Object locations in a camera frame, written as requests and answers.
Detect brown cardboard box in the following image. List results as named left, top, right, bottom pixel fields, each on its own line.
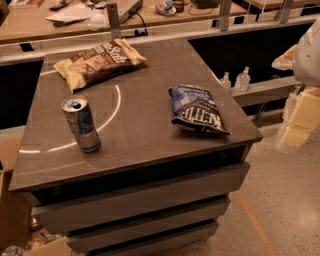
left=0, top=136, right=73, bottom=256

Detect brown chip bag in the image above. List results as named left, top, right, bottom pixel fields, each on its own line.
left=54, top=39, right=146, bottom=92

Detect blue chip bag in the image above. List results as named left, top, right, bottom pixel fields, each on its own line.
left=168, top=85, right=230, bottom=135

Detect white papers on desk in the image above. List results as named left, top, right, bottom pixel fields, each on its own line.
left=47, top=3, right=92, bottom=26

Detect black power cable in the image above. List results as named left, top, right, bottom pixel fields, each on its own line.
left=122, top=11, right=149, bottom=38

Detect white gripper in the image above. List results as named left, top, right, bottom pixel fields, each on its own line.
left=272, top=19, right=320, bottom=151

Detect crumpled wrapper on desk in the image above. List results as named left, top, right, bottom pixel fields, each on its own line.
left=154, top=0, right=176, bottom=16

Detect grey drawer cabinet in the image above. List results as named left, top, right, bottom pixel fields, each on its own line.
left=10, top=39, right=261, bottom=256

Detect clear sanitizer bottle right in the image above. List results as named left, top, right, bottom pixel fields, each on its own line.
left=235, top=66, right=251, bottom=91

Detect silver blue drink can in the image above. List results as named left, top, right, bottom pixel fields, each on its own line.
left=61, top=95, right=101, bottom=153

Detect grey device on desk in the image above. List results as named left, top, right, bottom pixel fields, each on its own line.
left=118, top=0, right=144, bottom=23

